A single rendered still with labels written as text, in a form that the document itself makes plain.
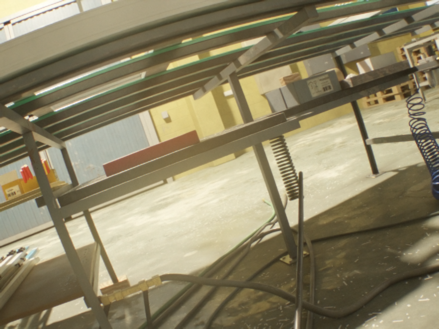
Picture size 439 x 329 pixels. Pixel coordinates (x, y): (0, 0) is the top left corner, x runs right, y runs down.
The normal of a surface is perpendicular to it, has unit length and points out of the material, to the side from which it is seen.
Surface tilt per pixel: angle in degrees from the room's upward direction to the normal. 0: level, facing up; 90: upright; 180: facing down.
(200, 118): 90
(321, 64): 90
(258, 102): 90
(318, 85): 90
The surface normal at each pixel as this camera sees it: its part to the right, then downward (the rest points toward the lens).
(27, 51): 0.23, 0.00
